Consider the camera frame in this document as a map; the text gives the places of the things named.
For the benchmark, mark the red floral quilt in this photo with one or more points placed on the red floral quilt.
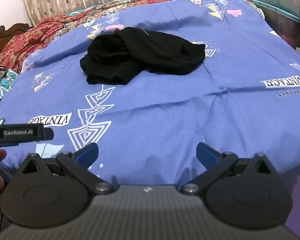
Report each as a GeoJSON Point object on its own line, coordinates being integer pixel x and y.
{"type": "Point", "coordinates": [40, 35]}

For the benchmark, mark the black pants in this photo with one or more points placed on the black pants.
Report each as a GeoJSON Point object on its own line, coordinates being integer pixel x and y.
{"type": "Point", "coordinates": [140, 55]}

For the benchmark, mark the blue printed bedsheet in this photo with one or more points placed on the blue printed bedsheet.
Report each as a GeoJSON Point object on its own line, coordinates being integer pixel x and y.
{"type": "Point", "coordinates": [165, 110]}

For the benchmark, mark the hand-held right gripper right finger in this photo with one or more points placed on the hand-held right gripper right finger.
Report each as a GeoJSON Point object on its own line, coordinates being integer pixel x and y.
{"type": "Point", "coordinates": [207, 154]}

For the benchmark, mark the clear storage box teal lid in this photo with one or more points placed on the clear storage box teal lid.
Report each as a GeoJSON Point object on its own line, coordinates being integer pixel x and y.
{"type": "Point", "coordinates": [280, 22]}

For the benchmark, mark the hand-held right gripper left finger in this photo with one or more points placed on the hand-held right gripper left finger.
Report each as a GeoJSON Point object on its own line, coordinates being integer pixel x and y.
{"type": "Point", "coordinates": [87, 153]}

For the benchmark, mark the teal patterned cloth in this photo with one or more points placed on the teal patterned cloth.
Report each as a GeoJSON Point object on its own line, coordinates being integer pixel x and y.
{"type": "Point", "coordinates": [2, 85]}

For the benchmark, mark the carved wooden headboard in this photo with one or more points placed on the carved wooden headboard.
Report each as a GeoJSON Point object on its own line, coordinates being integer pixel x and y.
{"type": "Point", "coordinates": [0, 40]}

